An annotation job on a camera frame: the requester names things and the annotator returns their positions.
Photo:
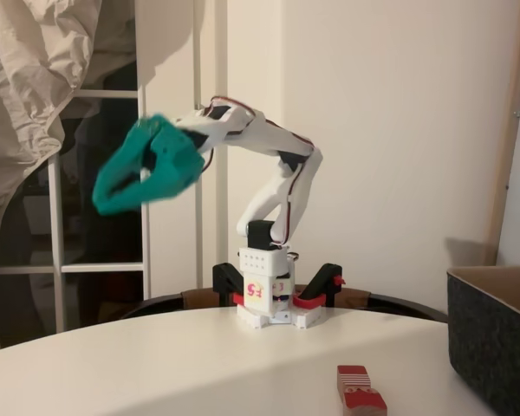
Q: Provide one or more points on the black clamp with red pad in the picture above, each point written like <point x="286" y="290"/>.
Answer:
<point x="323" y="277"/>
<point x="221" y="277"/>

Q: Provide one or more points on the beige crumpled curtain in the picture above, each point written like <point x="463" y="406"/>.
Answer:
<point x="26" y="86"/>

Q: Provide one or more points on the dark grey felt box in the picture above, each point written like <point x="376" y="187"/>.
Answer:
<point x="494" y="346"/>

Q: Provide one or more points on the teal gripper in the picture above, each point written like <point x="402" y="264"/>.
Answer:
<point x="170" y="152"/>

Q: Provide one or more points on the wooden frame with frosted panel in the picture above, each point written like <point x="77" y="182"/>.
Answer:
<point x="509" y="130"/>

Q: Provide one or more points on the white framed glass door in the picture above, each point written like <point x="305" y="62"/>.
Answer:
<point x="144" y="195"/>

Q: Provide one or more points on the red striped wooden block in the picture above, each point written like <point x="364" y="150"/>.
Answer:
<point x="355" y="381"/>

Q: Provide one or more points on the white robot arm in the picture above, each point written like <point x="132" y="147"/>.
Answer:
<point x="281" y="138"/>

